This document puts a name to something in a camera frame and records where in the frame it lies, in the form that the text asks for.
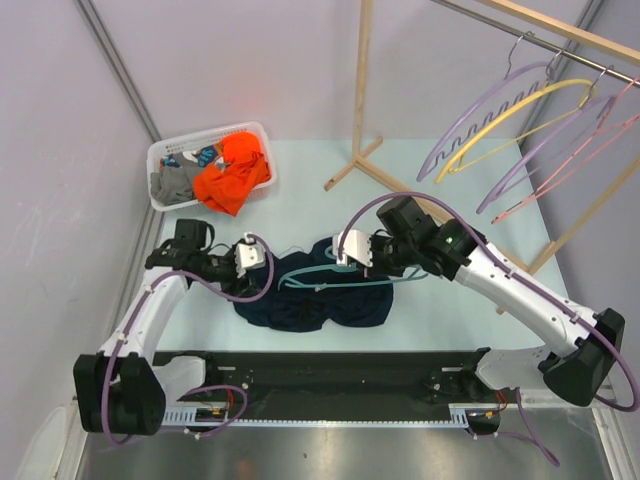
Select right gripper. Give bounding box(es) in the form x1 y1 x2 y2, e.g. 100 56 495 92
356 234 417 278

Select teal plastic hanger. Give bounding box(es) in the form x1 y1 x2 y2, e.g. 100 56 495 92
277 237 428 292

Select navy blue shorts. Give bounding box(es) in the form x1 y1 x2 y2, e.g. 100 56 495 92
234 250 394 333

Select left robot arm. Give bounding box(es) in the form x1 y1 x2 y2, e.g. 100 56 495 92
73 219 275 445

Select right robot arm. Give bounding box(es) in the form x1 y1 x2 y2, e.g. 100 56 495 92
372 192 625 406

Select lilac notched hanger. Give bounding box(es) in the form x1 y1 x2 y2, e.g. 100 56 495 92
415 30 556 182

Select pink plastic hanger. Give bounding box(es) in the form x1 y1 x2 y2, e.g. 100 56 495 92
477 77 639 224

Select lilac plain hanger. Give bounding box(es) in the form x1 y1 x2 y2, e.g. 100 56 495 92
476 67 619 215

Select yellow plastic hanger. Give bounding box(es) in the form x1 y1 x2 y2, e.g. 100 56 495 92
418 61 594 184

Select orange garment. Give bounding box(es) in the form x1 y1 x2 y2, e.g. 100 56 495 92
193 131 272 216

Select grey garment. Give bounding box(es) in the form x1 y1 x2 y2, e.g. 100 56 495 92
150 167 201 205

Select white plastic laundry basket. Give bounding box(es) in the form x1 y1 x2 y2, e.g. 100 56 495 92
145 120 279 211

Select blue patterned garment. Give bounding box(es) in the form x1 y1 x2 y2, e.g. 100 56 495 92
159 144 226 169

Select metal hanging rod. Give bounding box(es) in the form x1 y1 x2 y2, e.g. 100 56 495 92
435 1 639 87

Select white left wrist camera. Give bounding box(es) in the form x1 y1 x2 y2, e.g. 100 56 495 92
233 233 266 278

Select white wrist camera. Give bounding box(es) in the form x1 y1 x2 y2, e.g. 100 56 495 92
332 230 373 267
233 233 266 278

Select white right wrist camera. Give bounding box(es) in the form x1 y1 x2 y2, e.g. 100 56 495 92
332 230 373 267

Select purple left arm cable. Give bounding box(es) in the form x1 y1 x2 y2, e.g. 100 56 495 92
102 232 276 446

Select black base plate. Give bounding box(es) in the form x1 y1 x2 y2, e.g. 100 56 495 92
166 351 515 433

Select white slotted cable duct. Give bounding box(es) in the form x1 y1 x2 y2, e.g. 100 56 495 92
159 403 474 429

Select wooden clothes rack frame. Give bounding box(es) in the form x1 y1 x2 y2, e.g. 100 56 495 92
323 0 640 316

